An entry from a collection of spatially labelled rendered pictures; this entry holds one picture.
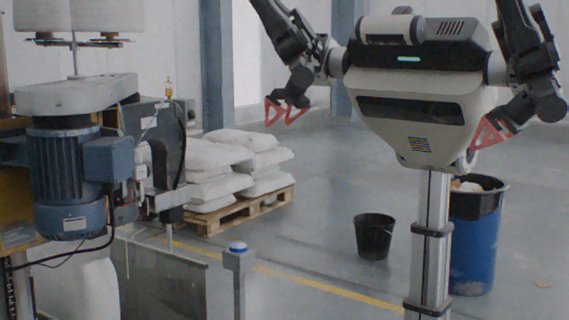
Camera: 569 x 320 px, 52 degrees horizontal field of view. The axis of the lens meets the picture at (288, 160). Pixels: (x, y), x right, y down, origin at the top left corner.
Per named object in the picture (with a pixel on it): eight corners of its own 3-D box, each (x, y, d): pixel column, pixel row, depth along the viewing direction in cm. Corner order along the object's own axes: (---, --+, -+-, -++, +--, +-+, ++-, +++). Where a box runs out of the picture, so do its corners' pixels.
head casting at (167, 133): (188, 186, 179) (184, 89, 173) (124, 204, 160) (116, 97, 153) (124, 172, 196) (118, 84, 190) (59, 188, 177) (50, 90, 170)
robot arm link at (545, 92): (551, 38, 115) (508, 55, 119) (563, 59, 106) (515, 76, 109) (570, 89, 120) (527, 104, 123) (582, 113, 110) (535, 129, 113)
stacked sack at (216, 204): (239, 204, 476) (238, 189, 473) (202, 218, 441) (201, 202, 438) (181, 191, 513) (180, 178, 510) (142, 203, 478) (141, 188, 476)
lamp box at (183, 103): (196, 128, 179) (196, 99, 177) (186, 130, 176) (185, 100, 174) (179, 125, 183) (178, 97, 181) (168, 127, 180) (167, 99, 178)
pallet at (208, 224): (293, 200, 536) (293, 185, 533) (207, 238, 438) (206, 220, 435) (225, 187, 580) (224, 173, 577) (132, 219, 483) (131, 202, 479)
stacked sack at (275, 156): (298, 161, 530) (298, 146, 526) (251, 176, 476) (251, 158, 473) (260, 156, 554) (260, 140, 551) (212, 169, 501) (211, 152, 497)
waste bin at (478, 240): (510, 277, 369) (519, 178, 355) (485, 308, 328) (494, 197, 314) (437, 260, 397) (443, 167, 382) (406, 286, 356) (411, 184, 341)
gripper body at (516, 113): (488, 112, 121) (516, 87, 117) (501, 108, 129) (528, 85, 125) (510, 135, 119) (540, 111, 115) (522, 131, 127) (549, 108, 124)
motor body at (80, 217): (121, 230, 135) (114, 124, 129) (62, 250, 123) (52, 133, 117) (80, 218, 143) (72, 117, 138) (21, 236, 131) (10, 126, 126)
